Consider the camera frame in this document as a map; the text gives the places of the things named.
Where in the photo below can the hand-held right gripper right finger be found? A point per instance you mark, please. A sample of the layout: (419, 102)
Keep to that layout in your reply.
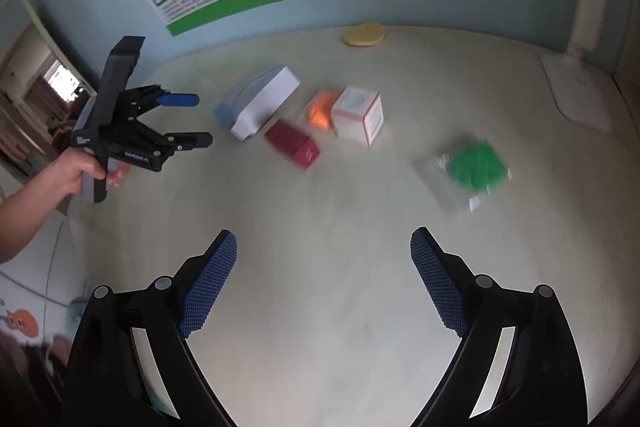
(440, 287)

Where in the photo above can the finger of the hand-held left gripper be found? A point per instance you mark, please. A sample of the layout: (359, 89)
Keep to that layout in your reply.
(177, 100)
(192, 140)

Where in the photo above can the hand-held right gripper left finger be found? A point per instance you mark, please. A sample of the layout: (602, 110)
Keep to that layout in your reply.
(210, 292)

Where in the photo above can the green plastic bag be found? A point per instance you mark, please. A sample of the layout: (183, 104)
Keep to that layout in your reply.
(472, 169)

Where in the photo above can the person's left forearm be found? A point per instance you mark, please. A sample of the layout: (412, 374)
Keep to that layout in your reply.
(25, 222)

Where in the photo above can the person's left hand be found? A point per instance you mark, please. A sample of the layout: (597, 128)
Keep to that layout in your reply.
(72, 169)

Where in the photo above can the bright window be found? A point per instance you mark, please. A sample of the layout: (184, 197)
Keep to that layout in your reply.
(62, 82)

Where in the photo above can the blue white long box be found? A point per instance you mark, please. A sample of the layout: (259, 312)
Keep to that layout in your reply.
(265, 99)

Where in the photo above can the dark red box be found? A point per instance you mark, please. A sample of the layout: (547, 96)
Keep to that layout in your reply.
(292, 144)

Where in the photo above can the orange filled plastic bag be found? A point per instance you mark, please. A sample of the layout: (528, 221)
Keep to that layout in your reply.
(322, 112)

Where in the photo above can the white cube box red trim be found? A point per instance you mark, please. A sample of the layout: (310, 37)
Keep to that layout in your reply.
(356, 117)

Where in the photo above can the orange guitar sticker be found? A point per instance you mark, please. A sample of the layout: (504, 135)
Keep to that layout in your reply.
(20, 322)

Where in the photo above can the yellow round sponge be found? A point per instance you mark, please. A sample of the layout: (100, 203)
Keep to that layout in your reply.
(364, 35)

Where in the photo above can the white desk lamp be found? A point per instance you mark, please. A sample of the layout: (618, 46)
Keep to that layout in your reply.
(575, 92)

